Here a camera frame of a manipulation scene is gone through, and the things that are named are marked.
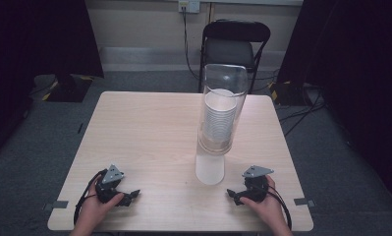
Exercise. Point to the black stand base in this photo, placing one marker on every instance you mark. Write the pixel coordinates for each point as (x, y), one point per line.
(288, 95)
(69, 90)

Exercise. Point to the person's right hand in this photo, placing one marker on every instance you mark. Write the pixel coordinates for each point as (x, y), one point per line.
(268, 208)

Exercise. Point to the stack of white paper cups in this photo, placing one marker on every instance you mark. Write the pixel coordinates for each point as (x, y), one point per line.
(219, 114)

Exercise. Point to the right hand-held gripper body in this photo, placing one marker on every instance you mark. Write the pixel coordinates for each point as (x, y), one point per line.
(256, 188)

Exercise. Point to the black folding chair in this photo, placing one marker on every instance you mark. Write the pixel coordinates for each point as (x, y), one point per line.
(236, 31)

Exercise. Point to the clear cup dispenser tube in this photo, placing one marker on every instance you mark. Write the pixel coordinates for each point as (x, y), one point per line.
(210, 170)

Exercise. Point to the person's left hand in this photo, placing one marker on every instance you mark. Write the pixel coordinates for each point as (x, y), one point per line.
(92, 209)

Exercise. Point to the dark curtain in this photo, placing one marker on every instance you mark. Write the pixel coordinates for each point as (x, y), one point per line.
(357, 65)
(36, 42)

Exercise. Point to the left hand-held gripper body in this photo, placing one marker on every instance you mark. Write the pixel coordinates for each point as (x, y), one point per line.
(109, 188)

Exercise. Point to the white wall socket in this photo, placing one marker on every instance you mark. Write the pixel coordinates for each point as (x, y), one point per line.
(189, 6)

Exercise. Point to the grey tape piece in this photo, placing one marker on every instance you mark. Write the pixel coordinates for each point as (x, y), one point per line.
(303, 202)
(56, 205)

